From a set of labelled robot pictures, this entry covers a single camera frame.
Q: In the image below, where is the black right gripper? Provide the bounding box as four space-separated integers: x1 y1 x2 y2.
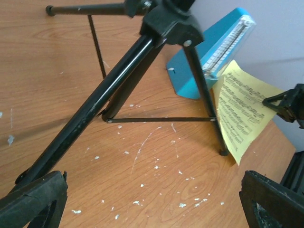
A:
262 84 304 129

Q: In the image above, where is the black music stand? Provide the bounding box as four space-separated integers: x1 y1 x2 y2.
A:
15 0 229 189

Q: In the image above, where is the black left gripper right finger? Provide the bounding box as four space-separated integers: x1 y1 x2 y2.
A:
239 171 304 228

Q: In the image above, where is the yellow sheet music page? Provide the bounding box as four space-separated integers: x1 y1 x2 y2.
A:
212 60 282 164

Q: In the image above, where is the blue metronome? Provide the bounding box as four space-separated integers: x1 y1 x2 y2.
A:
167 8 256 99

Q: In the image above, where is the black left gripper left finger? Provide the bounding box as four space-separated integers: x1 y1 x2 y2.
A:
0 171 68 228

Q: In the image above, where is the black cage frame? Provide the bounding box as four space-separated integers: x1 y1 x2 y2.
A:
280 151 304 196

